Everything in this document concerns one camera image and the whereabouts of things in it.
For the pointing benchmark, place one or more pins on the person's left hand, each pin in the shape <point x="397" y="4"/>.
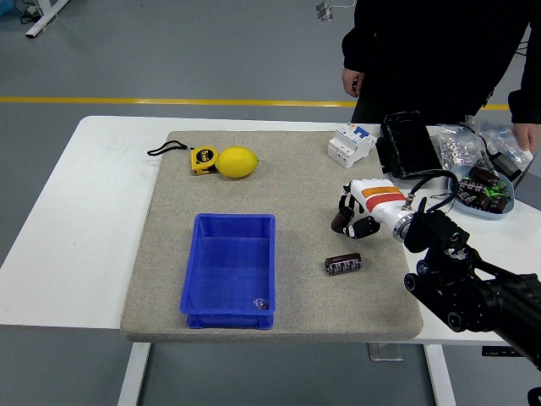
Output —
<point x="530" y="135"/>

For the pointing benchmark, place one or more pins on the person's right hand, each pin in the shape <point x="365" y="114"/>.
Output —
<point x="351" y="82"/>

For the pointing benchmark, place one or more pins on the white and black robot right hand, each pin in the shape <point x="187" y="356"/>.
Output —
<point x="380" y="201"/>

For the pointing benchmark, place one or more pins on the dark brown cylindrical battery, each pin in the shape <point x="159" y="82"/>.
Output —
<point x="499" y="205"/>
<point x="472" y="186"/>
<point x="467" y="198"/>
<point x="484" y="175"/>
<point x="344" y="263"/>
<point x="336" y="225"/>
<point x="482" y="202"/>

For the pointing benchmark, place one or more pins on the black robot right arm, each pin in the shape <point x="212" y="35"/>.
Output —
<point x="452" y="275"/>

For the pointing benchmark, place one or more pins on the person's right forearm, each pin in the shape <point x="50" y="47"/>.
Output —
<point x="357" y="46"/>

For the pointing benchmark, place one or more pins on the person's left forearm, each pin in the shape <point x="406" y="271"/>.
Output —
<point x="528" y="84"/>

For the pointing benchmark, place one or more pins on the blue plastic box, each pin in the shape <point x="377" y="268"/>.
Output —
<point x="230" y="270"/>

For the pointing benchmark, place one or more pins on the clear bag of blue parts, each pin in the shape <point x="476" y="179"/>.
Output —
<point x="505" y="139"/>

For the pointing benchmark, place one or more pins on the black power adapter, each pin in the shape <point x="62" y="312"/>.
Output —
<point x="507" y="166"/>

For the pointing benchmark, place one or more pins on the white circuit breaker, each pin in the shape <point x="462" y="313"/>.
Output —
<point x="351" y="146"/>

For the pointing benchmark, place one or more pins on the black wrapped device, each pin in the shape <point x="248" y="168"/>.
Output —
<point x="410" y="146"/>

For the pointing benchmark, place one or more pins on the clear bag of washers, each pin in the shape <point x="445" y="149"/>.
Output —
<point x="454" y="148"/>

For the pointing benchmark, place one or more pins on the white floor plug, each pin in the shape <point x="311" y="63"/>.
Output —
<point x="323" y="10"/>

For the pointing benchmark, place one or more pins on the light blue bowl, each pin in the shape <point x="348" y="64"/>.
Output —
<point x="486" y="213"/>

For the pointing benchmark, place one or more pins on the person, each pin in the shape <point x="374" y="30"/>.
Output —
<point x="439" y="55"/>

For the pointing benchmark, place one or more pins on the grey-brown mat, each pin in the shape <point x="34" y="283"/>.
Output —
<point x="296" y="287"/>

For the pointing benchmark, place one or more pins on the yellow lemon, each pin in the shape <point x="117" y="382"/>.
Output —
<point x="236" y="162"/>

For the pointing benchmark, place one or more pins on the small clear plastic piece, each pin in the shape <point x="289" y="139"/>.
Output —
<point x="259" y="303"/>

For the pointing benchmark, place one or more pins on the yellow tape measure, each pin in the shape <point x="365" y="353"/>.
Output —
<point x="203" y="160"/>

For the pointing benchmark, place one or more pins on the white table leg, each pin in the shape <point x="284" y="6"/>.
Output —
<point x="439" y="376"/>
<point x="133" y="372"/>

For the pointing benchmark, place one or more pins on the black table control panel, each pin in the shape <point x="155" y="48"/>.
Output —
<point x="496" y="351"/>

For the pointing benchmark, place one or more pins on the blue object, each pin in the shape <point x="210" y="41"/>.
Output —
<point x="5" y="7"/>

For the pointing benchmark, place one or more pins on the metal table bracket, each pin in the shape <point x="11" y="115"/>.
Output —
<point x="384" y="353"/>

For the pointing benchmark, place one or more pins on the white floor frame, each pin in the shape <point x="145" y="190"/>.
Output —
<point x="42" y="19"/>

